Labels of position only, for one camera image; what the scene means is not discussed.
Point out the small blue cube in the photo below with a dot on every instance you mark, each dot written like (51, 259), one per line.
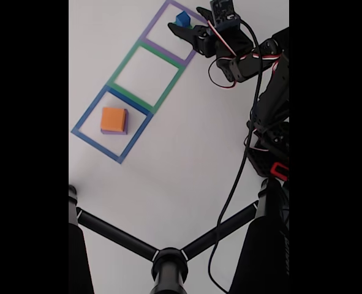
(182, 19)

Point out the purple block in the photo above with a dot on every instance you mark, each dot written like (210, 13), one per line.
(125, 125)

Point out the orange block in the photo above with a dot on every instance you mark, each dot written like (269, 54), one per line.
(113, 119)

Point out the purple tape square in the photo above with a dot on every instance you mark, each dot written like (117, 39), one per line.
(156, 46)

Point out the green tape square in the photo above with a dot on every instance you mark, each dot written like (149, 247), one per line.
(119, 69)

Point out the red clamp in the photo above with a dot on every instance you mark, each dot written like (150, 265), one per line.
(280, 171)

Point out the blue tape square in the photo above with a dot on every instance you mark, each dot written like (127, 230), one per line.
(98, 144)

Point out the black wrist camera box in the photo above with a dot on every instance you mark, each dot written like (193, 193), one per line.
(223, 13)

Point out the black camera tripod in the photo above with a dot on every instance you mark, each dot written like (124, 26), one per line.
(168, 269)

